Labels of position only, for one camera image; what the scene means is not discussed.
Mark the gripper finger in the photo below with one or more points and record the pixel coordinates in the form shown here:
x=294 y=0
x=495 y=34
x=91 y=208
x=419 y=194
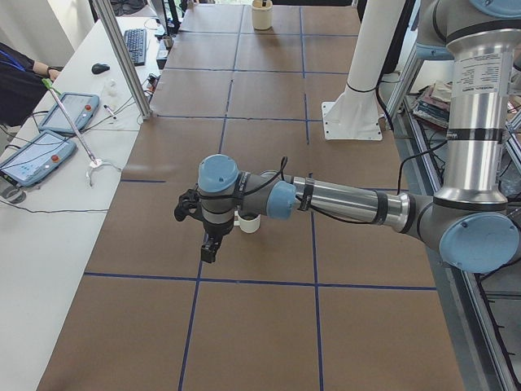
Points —
x=208 y=252

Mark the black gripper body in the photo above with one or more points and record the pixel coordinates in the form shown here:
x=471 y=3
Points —
x=216 y=231

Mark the white ribbed mug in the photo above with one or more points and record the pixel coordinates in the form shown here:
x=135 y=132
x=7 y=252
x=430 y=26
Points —
x=247 y=224

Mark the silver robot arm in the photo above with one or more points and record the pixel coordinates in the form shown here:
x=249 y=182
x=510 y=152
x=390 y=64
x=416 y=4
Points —
x=465 y=221

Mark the silver reacher grabber stick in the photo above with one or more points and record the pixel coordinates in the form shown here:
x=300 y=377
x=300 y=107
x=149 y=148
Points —
x=95 y=163

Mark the black marker pen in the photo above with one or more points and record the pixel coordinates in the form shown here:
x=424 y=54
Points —
x=110 y=111

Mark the upper teach pendant tablet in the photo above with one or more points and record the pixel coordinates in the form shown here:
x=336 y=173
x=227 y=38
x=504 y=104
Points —
x=80 y=107

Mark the teach pendant tablet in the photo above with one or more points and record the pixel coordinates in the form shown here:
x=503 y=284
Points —
x=80 y=107
x=37 y=159

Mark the lower teach pendant tablet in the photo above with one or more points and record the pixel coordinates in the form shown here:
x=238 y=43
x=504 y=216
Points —
x=37 y=159

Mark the black computer mouse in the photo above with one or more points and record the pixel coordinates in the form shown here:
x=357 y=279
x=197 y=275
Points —
x=99 y=68

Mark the black keyboard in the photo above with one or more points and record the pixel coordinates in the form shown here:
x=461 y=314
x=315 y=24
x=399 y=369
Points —
x=136 y=43

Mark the cream basket container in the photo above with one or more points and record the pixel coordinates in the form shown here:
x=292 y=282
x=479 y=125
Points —
x=262 y=14

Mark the seated person in black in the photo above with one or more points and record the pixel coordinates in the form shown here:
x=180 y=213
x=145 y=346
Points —
x=21 y=85

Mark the stack of books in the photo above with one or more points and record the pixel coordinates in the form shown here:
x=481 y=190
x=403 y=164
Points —
x=433 y=104

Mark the aluminium frame post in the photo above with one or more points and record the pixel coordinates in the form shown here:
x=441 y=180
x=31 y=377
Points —
x=104 y=12

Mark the white camera pole with base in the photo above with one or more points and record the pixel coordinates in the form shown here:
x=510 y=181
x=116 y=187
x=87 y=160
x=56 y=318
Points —
x=354 y=115

